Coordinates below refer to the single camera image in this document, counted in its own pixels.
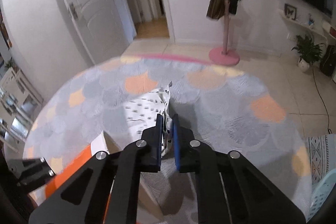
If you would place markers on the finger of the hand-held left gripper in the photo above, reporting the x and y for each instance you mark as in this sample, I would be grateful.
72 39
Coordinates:
36 178
31 164

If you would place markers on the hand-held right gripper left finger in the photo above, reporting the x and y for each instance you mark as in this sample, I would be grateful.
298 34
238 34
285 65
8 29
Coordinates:
158 145

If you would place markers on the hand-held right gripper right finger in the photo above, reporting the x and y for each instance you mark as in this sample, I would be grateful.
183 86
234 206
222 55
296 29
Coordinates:
176 145

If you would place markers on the polka dot white wrapper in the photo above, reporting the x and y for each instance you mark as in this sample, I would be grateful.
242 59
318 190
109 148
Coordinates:
147 108

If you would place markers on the orange and white box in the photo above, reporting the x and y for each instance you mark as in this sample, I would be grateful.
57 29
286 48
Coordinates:
76 163

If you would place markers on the light blue plastic basket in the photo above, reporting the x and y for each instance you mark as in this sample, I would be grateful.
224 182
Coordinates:
321 197

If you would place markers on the white glass cabinet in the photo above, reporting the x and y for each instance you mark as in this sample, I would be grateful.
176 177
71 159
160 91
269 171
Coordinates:
18 108

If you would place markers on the pink coat rack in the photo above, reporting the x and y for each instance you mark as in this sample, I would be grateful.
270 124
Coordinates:
224 56

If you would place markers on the small cabinet plant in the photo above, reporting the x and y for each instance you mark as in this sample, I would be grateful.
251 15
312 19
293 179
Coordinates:
10 64

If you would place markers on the small black bag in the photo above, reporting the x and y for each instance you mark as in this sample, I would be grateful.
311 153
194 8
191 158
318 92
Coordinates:
233 5

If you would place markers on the white panel door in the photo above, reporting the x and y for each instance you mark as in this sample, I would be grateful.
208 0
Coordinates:
86 3

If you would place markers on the green potted plant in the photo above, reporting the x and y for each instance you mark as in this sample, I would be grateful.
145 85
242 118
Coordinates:
308 48

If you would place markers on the black acoustic guitar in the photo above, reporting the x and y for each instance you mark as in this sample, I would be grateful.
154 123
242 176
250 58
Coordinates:
328 61

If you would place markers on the framed butterfly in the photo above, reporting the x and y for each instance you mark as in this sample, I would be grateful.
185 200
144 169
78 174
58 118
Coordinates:
290 11

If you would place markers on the small colourful figurine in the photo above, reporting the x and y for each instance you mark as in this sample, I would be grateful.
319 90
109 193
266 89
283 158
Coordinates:
311 20

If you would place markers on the pink and white box shelf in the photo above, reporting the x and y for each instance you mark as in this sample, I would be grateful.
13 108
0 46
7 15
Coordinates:
330 29

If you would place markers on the wall picture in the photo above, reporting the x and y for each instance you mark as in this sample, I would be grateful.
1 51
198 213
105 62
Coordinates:
5 32

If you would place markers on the wall socket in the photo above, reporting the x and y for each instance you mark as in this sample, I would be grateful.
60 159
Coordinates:
290 37

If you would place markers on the white low wall shelf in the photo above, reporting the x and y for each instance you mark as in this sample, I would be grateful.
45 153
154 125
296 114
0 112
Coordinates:
302 25

